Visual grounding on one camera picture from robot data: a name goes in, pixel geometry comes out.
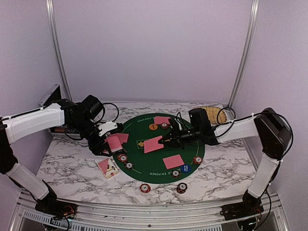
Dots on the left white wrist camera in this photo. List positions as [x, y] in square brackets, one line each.
[110, 126]

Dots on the right aluminium frame post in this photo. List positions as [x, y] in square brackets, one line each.
[252, 23]

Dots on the pink playing card deck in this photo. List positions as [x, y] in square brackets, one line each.
[114, 143]

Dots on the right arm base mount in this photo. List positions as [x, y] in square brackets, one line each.
[240, 210]

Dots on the front aluminium rail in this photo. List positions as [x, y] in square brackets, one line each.
[201, 216]

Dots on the orange big blind button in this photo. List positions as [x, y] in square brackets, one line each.
[153, 127]

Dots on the dark red poker chip stack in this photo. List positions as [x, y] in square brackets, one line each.
[181, 188]

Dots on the face-down card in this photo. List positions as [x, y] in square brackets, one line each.
[161, 119]
[173, 161]
[123, 137]

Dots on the blue small blind button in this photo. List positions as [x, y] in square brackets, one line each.
[185, 168]

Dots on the red poker chips moved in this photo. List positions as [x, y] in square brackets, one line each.
[164, 125]

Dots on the dark chips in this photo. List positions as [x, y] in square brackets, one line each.
[129, 165]
[175, 174]

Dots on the aluminium frame post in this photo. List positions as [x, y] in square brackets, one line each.
[57, 49]
[252, 23]

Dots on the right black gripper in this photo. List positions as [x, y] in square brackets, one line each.
[169, 135]

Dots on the left aluminium frame post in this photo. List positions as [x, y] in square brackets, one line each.
[57, 49]

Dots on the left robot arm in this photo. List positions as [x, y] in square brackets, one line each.
[80, 116]

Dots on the black triangular all-in button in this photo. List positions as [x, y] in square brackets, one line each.
[122, 151]

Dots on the aluminium poker chip case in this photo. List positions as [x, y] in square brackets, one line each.
[53, 94]

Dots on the white red card box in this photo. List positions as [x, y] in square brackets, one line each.
[108, 168]

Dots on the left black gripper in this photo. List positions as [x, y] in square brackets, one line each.
[96, 149]

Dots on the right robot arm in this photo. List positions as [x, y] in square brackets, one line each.
[273, 131]

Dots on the round green poker mat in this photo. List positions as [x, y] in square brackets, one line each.
[150, 168]

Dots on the woven bamboo tray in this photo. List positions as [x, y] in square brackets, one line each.
[215, 114]

